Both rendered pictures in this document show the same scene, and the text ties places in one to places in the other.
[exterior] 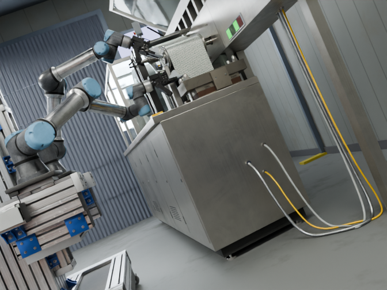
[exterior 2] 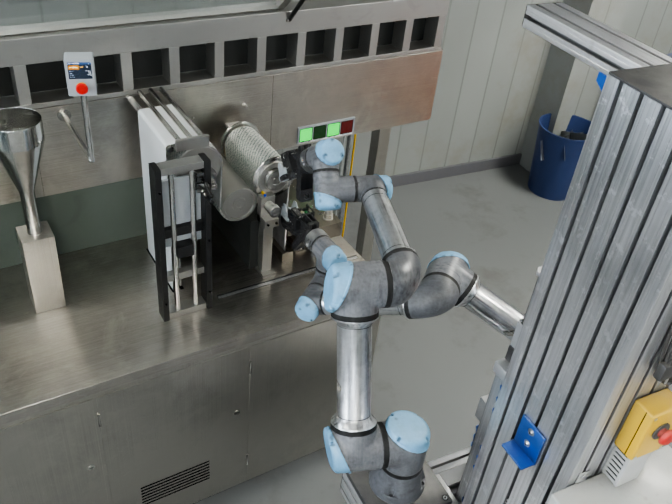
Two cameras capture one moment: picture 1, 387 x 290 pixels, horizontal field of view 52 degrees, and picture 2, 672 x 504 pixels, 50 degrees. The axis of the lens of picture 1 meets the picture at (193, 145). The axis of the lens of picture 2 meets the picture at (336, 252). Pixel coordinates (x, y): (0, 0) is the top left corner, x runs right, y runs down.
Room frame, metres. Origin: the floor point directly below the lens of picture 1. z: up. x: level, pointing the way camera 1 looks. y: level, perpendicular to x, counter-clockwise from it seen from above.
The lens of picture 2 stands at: (3.00, 1.87, 2.45)
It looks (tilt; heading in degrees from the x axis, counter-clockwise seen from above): 37 degrees down; 250
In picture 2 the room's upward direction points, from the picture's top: 7 degrees clockwise
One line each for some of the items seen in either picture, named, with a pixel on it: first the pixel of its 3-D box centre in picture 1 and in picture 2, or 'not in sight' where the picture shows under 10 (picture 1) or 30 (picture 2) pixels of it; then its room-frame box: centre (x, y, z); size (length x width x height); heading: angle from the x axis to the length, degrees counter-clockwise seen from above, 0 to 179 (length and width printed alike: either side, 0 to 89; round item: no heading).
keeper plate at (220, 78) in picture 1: (220, 78); not in sight; (2.30, -0.30, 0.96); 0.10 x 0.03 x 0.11; 104
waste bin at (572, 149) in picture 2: not in sight; (562, 157); (0.18, -1.64, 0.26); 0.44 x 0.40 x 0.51; 102
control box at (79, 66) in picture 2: (136, 29); (80, 75); (3.06, 0.05, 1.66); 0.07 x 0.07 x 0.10; 89
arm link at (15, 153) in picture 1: (21, 146); not in sight; (1.87, 0.74, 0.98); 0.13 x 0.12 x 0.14; 53
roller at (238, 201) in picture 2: not in sight; (223, 185); (2.67, -0.15, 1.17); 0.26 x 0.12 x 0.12; 104
